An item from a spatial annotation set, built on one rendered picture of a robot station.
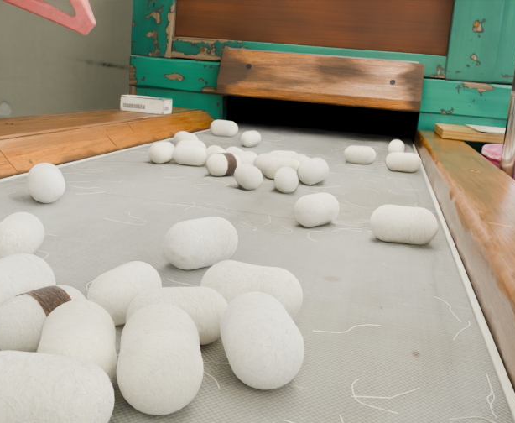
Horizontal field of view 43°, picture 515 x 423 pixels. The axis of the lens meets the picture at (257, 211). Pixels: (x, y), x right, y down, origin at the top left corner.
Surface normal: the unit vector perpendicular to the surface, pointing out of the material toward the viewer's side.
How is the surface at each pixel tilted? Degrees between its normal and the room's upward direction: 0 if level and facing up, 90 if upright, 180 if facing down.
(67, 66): 90
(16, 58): 90
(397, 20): 90
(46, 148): 45
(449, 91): 90
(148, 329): 18
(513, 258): 0
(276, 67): 67
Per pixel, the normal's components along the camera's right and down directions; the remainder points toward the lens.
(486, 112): -0.19, 0.18
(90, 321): 0.36, -0.93
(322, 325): 0.08, -0.98
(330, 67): -0.15, -0.22
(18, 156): 0.75, -0.61
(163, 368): 0.18, -0.29
